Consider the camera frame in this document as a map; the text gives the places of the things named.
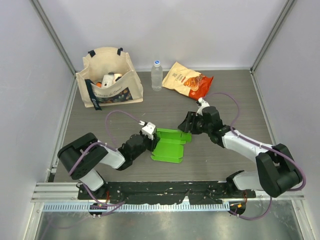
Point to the orange beige snack bag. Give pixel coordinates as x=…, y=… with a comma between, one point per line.
x=187, y=82

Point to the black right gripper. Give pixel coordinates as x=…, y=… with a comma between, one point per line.
x=185, y=125

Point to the white slotted cable duct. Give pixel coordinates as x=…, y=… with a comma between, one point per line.
x=93, y=207

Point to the orange item in bag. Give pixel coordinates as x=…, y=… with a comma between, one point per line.
x=99, y=84

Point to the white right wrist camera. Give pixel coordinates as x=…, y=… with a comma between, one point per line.
x=201, y=103

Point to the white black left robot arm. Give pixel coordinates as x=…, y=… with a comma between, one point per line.
x=81, y=156

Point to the beige canvas tote bag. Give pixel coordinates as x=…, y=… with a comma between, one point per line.
x=127, y=87

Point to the green paper box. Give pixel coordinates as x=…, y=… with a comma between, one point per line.
x=170, y=148

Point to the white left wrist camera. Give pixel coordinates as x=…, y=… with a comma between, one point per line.
x=148, y=129

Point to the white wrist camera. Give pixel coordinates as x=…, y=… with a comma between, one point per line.
x=148, y=129
x=201, y=103

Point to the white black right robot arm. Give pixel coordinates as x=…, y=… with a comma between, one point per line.
x=275, y=171

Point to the white box in bag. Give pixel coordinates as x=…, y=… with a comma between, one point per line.
x=107, y=80

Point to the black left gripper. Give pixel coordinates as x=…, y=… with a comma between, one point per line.
x=153, y=143

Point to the clear plastic water bottle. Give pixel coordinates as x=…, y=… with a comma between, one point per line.
x=156, y=76

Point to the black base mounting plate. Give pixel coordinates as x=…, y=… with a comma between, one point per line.
x=170, y=192

